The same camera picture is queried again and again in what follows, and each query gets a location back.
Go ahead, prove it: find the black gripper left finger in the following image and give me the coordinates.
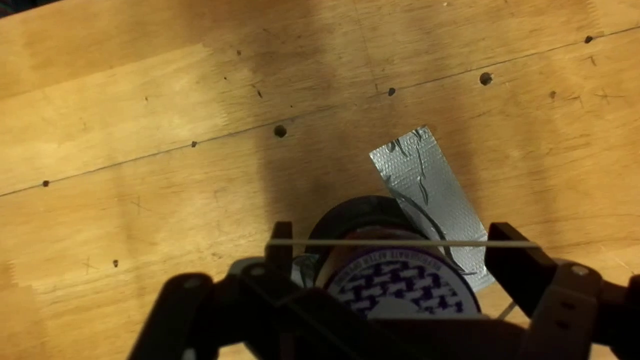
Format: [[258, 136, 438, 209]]
[[126, 219, 316, 360]]

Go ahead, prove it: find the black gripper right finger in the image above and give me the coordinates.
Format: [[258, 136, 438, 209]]
[[488, 219, 640, 360]]

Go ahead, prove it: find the cream rubber band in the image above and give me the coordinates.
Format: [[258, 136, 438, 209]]
[[264, 236, 543, 251]]

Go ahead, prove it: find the small grey duct tape piece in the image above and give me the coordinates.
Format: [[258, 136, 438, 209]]
[[290, 251, 324, 288]]

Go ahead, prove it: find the large grey duct tape piece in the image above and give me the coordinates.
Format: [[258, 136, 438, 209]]
[[365, 124, 499, 296]]

